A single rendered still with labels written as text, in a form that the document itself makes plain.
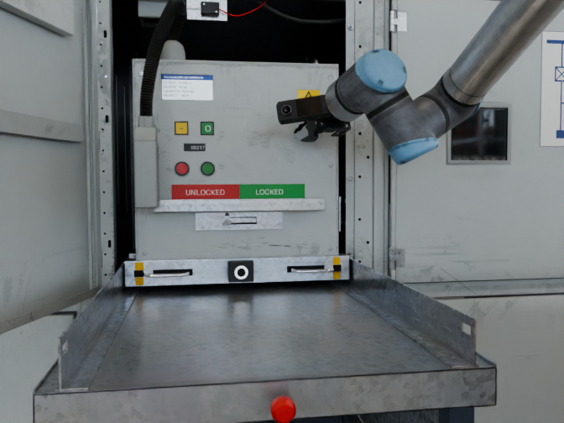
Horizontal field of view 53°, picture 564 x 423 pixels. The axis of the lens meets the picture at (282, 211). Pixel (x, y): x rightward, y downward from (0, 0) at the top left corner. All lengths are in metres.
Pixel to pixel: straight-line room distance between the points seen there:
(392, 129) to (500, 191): 0.59
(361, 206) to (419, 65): 0.39
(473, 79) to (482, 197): 0.54
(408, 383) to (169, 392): 0.32
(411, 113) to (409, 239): 0.49
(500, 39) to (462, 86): 0.13
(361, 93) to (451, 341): 0.48
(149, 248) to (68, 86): 0.41
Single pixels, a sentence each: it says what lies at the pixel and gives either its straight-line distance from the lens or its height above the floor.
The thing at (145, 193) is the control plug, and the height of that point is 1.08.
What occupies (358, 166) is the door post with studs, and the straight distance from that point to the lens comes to 1.47.
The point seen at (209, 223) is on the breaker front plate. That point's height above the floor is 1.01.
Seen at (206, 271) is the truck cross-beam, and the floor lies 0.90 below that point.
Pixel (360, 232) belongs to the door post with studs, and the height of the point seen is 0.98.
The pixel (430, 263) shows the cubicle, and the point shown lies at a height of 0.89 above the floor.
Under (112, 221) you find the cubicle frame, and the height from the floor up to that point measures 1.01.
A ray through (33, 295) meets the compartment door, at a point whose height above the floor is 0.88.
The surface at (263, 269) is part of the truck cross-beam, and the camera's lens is 1.37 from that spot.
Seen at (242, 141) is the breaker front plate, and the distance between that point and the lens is 1.37.
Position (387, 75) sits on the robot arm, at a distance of 1.08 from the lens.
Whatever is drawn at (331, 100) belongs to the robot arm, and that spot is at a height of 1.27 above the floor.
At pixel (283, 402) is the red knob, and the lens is 0.75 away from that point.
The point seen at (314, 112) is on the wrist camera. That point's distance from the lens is 1.21.
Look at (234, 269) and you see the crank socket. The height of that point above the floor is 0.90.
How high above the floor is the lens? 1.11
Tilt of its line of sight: 3 degrees down
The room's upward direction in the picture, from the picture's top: straight up
